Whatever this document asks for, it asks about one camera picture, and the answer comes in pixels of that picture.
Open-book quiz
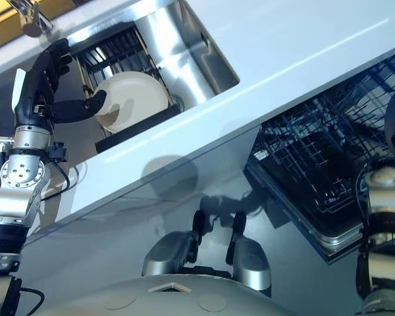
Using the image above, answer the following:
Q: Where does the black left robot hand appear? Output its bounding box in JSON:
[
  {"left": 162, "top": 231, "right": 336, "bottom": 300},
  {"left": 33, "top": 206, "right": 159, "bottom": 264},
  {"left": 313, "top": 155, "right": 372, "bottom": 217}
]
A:
[{"left": 12, "top": 38, "right": 107, "bottom": 126}]

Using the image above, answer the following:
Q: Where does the white ceramic plate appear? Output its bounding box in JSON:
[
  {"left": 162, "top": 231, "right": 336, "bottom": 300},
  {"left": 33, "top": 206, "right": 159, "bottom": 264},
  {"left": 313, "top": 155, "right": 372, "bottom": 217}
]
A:
[{"left": 92, "top": 71, "right": 169, "bottom": 134}]

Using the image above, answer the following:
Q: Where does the stainless dishwasher door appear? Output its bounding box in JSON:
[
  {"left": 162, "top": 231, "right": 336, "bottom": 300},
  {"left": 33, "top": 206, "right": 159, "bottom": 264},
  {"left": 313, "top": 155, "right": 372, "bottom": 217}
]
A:
[{"left": 244, "top": 161, "right": 366, "bottom": 265}]

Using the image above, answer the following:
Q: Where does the chrome kitchen faucet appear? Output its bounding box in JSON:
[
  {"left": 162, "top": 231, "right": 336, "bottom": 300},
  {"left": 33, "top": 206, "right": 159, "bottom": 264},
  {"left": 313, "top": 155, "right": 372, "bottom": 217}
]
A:
[{"left": 9, "top": 0, "right": 55, "bottom": 37}]

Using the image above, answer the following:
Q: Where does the black dish drying rack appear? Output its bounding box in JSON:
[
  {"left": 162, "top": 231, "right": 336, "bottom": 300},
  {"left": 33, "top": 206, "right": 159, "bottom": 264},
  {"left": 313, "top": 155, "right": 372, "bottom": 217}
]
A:
[{"left": 72, "top": 25, "right": 180, "bottom": 154}]

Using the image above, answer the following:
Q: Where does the stainless steel sink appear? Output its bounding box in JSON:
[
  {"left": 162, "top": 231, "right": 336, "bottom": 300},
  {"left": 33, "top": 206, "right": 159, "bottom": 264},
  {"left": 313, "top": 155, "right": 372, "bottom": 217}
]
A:
[{"left": 54, "top": 0, "right": 240, "bottom": 155}]

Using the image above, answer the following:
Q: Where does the silver left robot leg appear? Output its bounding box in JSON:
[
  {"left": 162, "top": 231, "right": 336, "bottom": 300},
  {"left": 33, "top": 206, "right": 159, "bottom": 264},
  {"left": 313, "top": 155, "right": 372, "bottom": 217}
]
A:
[{"left": 141, "top": 210, "right": 207, "bottom": 277}]

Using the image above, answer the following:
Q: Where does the silver robot leg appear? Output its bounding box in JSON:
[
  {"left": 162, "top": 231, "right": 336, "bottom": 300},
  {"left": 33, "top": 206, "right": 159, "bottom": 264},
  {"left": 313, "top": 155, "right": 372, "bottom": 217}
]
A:
[
  {"left": 225, "top": 210, "right": 273, "bottom": 292},
  {"left": 141, "top": 210, "right": 207, "bottom": 277}
]

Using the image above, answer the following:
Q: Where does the silver robot torso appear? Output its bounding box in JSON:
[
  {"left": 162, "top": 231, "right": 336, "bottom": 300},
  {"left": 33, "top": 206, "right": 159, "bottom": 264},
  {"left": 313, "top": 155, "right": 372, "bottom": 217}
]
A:
[{"left": 42, "top": 275, "right": 297, "bottom": 316}]

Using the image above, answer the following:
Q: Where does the silver right robot leg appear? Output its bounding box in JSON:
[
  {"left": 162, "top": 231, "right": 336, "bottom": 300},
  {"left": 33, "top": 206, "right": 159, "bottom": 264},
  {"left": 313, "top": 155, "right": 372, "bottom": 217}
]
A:
[{"left": 225, "top": 210, "right": 273, "bottom": 292}]

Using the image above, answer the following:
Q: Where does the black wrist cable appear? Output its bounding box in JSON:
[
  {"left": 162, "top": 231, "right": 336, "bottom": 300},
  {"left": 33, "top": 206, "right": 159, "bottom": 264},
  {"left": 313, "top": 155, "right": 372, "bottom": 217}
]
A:
[{"left": 39, "top": 157, "right": 72, "bottom": 198}]

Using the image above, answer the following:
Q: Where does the black wire dishwasher rack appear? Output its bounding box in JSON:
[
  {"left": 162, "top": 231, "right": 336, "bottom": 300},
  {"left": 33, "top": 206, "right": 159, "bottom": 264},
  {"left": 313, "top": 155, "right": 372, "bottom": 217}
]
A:
[{"left": 250, "top": 49, "right": 395, "bottom": 220}]

